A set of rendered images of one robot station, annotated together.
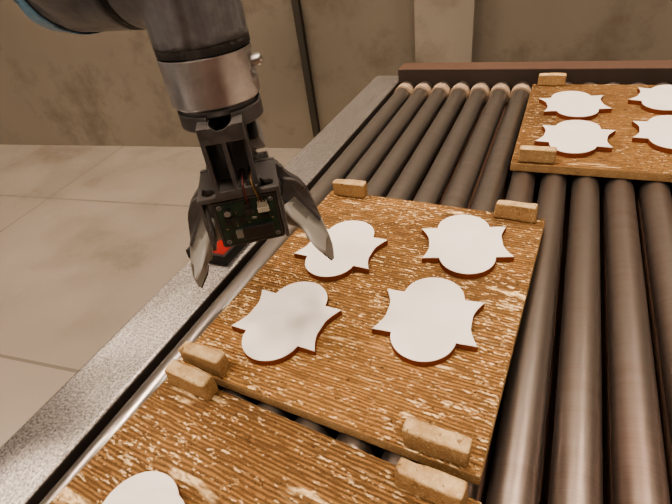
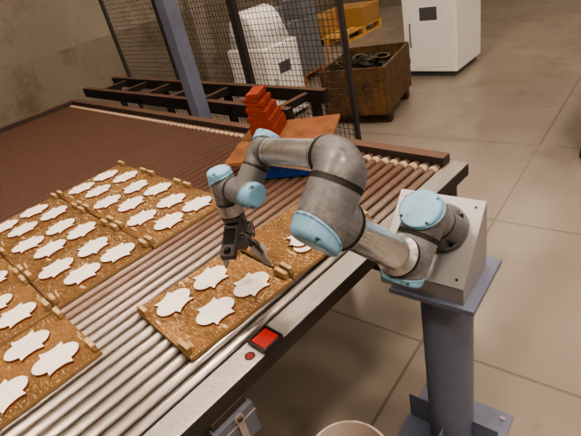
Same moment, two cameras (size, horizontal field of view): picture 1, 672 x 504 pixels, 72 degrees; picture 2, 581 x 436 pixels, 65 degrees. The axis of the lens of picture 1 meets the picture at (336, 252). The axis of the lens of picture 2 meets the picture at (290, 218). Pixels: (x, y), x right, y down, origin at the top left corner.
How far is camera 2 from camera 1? 1.72 m
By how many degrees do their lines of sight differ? 110
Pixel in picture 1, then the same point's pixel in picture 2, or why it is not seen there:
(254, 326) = (262, 282)
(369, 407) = (243, 260)
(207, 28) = not seen: hidden behind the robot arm
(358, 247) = (209, 307)
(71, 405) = (331, 279)
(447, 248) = (181, 299)
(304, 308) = (244, 285)
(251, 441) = (274, 257)
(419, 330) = (216, 272)
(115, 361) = (317, 291)
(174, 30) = not seen: hidden behind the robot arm
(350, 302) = (228, 289)
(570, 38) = not seen: outside the picture
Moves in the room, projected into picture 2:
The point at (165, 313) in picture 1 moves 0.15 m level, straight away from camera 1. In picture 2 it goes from (297, 308) to (309, 342)
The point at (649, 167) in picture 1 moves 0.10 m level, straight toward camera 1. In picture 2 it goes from (69, 328) to (98, 311)
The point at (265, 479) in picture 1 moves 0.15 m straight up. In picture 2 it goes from (273, 251) to (264, 216)
